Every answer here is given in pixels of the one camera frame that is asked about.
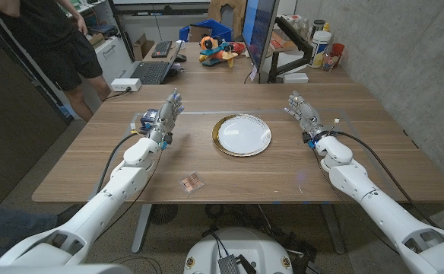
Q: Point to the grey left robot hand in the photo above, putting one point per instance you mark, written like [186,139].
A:
[167,116]

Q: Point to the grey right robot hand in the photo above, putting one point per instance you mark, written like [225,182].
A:
[308,116]

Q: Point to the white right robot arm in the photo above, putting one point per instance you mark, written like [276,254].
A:
[351,179]

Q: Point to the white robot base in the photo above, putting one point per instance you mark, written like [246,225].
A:
[239,247]

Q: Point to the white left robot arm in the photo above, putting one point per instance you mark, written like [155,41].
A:
[130,179]

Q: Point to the white paper plate gold rim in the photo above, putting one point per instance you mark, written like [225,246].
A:
[241,135]

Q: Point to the flat white box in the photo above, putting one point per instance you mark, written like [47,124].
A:
[295,78]

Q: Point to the black laptop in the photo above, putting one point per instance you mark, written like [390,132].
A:
[151,72]

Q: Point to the white power strip box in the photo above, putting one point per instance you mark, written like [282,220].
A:
[125,84]

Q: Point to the clear glass jar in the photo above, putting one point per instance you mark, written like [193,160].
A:
[328,61]

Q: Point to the black computer mouse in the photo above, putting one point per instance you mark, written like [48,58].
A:
[180,58]

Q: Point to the black keyboard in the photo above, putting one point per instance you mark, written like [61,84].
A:
[162,48]

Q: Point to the white canister blue label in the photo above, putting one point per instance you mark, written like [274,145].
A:
[319,48]

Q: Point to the white paper tag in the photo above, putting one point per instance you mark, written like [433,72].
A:
[253,73]

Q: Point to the clear box with brown squares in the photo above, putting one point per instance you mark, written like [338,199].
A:
[191,183]

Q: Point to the open cardboard box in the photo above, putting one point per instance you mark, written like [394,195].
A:
[143,47]

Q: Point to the red cup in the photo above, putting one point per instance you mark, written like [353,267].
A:
[338,49]

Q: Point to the white drawer cabinet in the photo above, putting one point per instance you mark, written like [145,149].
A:
[111,57]

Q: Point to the colourful toy airplane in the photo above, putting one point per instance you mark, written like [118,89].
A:
[217,52]

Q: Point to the yellow bottle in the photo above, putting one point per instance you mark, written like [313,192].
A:
[326,27]

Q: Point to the black lid bottle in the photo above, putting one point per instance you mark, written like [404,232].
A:
[317,26]

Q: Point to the red bowl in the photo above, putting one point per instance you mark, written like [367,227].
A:
[239,47]

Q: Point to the black round fan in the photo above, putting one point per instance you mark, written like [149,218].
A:
[163,214]

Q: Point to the computer monitor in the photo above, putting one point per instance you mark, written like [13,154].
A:
[260,30]

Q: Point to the blue plastic bin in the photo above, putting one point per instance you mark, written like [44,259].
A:
[218,28]

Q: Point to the small cardboard box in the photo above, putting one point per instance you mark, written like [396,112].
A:
[96,40]

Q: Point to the grey metal table leg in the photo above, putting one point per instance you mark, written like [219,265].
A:
[140,228]
[332,228]

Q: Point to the person in black shorts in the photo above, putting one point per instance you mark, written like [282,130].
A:
[43,30]

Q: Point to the grey finned box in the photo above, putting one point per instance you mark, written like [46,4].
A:
[228,265]

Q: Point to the person in blue jeans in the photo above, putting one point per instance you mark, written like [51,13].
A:
[9,228]

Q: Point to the black metal post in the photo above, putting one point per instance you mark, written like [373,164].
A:
[121,30]

